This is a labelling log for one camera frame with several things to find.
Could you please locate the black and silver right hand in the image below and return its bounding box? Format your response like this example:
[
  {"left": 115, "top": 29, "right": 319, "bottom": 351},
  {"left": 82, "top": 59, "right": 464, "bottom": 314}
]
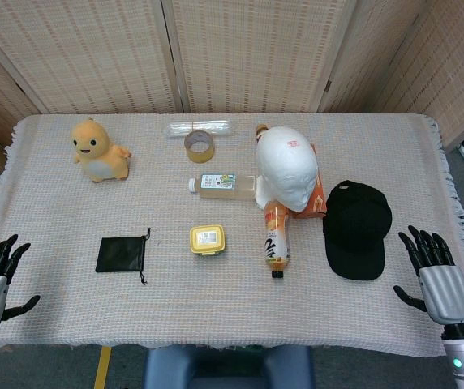
[{"left": 393, "top": 224, "right": 464, "bottom": 326}]

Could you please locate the black baseball cap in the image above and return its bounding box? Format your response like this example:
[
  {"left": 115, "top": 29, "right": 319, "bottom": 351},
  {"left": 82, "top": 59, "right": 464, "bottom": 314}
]
[{"left": 322, "top": 180, "right": 393, "bottom": 282}]

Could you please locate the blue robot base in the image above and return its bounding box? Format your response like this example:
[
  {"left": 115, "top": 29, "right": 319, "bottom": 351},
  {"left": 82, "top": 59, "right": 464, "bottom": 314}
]
[{"left": 142, "top": 344, "right": 316, "bottom": 389}]

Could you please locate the orange drink bottle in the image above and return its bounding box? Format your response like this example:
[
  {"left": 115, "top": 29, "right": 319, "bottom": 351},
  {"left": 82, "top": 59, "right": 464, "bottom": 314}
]
[{"left": 263, "top": 199, "right": 291, "bottom": 280}]

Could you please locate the white foam mannequin head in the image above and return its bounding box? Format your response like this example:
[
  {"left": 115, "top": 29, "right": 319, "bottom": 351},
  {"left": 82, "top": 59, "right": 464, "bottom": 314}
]
[{"left": 254, "top": 126, "right": 320, "bottom": 213}]

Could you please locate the pale drink bottle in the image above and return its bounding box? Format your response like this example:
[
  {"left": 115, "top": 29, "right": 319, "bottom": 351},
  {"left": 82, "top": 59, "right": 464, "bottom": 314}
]
[{"left": 187, "top": 173, "right": 258, "bottom": 203}]

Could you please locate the orange cardboard box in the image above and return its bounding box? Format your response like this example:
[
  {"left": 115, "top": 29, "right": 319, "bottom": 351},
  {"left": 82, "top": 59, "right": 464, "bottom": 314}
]
[{"left": 287, "top": 143, "right": 329, "bottom": 220}]

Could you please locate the yellow plush dinosaur toy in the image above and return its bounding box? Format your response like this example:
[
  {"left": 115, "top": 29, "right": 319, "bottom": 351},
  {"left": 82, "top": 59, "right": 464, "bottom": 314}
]
[{"left": 71, "top": 116, "right": 133, "bottom": 183}]

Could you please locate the beige woven tablecloth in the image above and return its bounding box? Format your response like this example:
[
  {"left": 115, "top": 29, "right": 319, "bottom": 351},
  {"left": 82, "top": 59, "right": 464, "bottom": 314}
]
[{"left": 0, "top": 113, "right": 464, "bottom": 359}]

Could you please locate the yellow lidded green container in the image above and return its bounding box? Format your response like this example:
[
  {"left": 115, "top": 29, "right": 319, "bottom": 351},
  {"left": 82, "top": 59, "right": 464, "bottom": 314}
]
[{"left": 188, "top": 224, "right": 228, "bottom": 258}]

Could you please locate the yellow tape roll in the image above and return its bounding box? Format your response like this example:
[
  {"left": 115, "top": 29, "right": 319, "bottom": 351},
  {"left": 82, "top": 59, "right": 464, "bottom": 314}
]
[{"left": 183, "top": 130, "right": 217, "bottom": 165}]

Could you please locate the clear plastic package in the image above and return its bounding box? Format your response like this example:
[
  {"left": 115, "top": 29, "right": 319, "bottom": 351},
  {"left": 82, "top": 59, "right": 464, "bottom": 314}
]
[{"left": 165, "top": 118, "right": 235, "bottom": 140}]

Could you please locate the woven folding screen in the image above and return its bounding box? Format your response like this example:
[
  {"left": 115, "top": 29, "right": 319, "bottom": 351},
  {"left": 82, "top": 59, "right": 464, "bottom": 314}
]
[{"left": 0, "top": 0, "right": 464, "bottom": 151}]

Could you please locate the black drawstring pouch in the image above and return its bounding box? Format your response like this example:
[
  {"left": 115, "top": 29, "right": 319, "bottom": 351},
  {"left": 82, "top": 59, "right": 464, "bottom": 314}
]
[{"left": 95, "top": 227, "right": 153, "bottom": 286}]

